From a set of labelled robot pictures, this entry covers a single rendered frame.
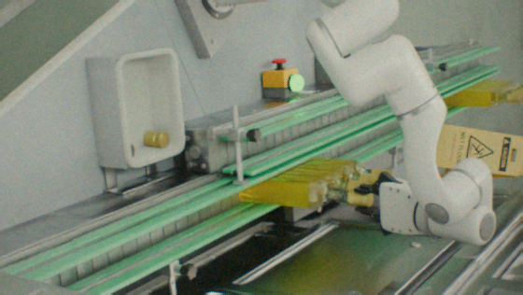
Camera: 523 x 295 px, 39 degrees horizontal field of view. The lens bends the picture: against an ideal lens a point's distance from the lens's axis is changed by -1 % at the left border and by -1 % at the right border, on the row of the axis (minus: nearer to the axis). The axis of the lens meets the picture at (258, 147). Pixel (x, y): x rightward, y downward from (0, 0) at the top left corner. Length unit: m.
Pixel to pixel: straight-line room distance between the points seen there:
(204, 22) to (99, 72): 0.35
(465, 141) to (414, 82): 3.72
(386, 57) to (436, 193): 0.24
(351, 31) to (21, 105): 0.61
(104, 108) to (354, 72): 0.51
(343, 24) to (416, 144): 0.25
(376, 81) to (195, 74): 0.61
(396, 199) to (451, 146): 3.53
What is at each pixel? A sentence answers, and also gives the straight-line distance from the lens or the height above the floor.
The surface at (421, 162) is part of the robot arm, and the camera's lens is 1.26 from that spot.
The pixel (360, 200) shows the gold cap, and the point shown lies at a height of 1.18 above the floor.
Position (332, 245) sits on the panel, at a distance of 1.65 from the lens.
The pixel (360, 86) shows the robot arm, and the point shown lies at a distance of 1.25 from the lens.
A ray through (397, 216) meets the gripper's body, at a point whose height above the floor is 1.28.
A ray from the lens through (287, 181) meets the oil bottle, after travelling 1.60.
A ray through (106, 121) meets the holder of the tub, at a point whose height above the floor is 0.79.
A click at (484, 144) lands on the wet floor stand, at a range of 4.97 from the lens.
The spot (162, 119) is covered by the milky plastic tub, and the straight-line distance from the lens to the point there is 1.59.
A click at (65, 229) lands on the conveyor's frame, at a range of 1.33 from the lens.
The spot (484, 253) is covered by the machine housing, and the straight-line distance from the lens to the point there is 1.62.
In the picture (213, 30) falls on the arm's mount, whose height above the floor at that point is 0.78.
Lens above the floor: 1.86
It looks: 35 degrees down
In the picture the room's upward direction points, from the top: 94 degrees clockwise
